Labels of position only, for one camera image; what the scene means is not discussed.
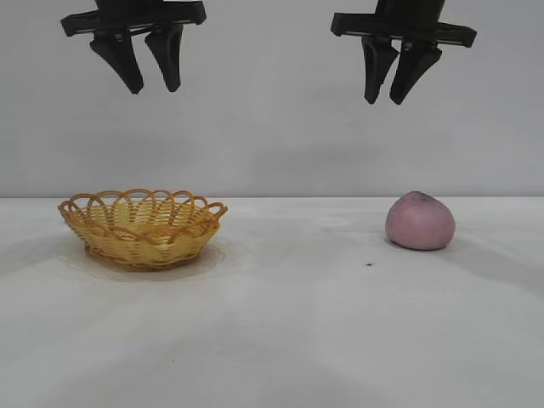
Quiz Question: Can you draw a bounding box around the yellow woven wicker basket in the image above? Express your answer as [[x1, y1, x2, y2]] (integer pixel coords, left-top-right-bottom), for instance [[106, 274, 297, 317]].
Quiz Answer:
[[58, 189, 229, 272]]

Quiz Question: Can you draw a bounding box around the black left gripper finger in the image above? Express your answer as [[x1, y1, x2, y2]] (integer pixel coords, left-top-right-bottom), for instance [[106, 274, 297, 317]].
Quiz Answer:
[[88, 31, 145, 95], [144, 24, 184, 94]]

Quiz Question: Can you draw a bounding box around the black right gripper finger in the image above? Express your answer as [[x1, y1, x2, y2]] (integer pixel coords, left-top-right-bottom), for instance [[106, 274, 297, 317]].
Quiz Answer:
[[360, 36, 400, 105], [388, 41, 444, 106]]

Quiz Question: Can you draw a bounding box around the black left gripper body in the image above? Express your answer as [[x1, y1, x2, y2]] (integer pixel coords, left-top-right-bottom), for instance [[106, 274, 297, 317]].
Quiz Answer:
[[59, 0, 208, 38]]

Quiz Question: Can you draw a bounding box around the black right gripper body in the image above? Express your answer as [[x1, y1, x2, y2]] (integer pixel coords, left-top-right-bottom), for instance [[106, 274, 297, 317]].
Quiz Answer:
[[330, 0, 478, 48]]

